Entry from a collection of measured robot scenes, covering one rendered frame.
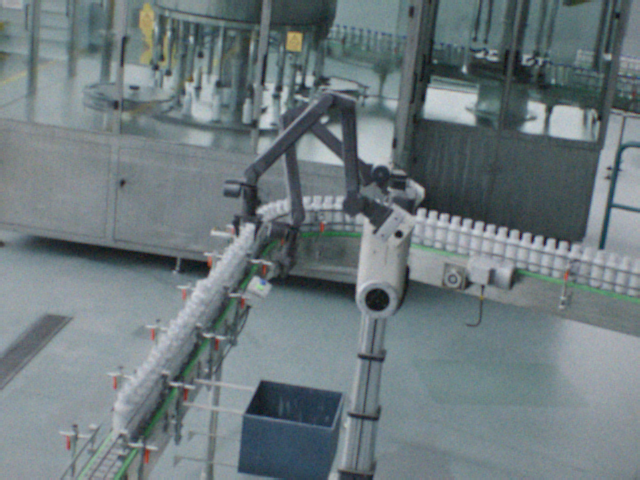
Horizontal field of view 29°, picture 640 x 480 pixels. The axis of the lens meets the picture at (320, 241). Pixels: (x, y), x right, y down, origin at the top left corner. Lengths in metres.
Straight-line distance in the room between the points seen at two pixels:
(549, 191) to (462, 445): 3.78
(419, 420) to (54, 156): 3.15
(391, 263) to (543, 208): 5.24
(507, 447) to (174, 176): 2.95
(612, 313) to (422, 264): 0.95
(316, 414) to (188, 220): 3.79
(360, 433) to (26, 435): 1.83
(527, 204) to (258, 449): 5.84
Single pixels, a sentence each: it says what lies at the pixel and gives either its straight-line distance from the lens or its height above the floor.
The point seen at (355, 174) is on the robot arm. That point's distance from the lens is 4.38.
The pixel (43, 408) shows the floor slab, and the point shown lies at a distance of 6.31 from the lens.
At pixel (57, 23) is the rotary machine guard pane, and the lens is 8.11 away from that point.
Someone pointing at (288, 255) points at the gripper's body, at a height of 1.27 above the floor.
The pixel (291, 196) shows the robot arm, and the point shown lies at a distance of 4.77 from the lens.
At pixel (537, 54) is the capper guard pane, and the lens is 9.54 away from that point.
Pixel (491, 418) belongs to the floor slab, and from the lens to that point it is 6.70.
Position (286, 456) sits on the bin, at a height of 0.82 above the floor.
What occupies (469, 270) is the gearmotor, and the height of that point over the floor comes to 0.98.
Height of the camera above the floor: 2.75
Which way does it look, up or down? 17 degrees down
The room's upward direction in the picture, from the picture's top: 6 degrees clockwise
